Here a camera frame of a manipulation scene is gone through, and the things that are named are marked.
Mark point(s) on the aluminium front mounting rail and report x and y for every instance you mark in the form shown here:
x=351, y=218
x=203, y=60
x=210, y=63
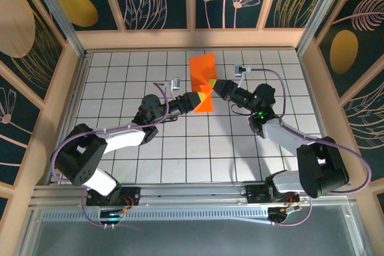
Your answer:
x=192, y=196

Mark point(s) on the orange square paper sheet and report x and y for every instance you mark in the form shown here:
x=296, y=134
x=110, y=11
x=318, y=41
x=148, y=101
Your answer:
x=202, y=67

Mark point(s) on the aluminium corner post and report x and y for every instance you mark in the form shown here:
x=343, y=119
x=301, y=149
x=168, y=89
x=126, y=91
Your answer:
x=57, y=10
x=324, y=7

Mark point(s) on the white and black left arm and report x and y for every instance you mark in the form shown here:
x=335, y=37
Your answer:
x=81, y=163

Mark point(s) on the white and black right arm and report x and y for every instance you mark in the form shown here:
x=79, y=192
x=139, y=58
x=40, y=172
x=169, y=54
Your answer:
x=285, y=136

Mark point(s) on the aluminium side rail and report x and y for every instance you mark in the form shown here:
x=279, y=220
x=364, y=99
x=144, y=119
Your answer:
x=72, y=112
x=317, y=112

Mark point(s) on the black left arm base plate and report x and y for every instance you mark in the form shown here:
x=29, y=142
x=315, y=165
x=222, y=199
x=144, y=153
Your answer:
x=133, y=194

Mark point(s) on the clear cover panel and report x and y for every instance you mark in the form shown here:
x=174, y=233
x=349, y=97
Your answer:
x=192, y=238

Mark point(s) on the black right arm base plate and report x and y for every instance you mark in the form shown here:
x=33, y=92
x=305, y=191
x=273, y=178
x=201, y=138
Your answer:
x=255, y=194

